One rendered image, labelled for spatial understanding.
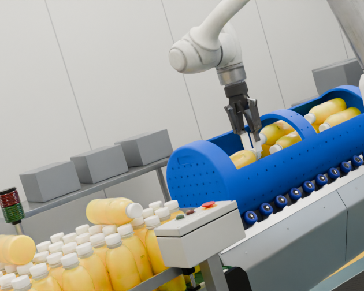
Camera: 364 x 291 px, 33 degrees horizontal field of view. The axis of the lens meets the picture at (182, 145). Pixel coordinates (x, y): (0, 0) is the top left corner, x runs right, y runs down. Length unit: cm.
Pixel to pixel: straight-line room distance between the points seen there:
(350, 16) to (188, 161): 68
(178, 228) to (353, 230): 101
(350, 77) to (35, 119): 276
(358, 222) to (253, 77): 426
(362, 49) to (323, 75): 424
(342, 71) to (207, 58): 385
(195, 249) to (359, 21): 67
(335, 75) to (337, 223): 358
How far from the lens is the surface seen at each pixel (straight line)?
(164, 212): 165
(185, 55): 179
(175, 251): 147
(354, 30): 154
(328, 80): 575
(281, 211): 201
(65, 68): 538
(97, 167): 458
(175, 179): 196
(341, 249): 227
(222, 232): 152
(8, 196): 195
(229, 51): 193
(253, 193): 189
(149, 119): 567
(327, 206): 216
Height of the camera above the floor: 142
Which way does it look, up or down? 5 degrees down
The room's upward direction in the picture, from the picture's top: 16 degrees counter-clockwise
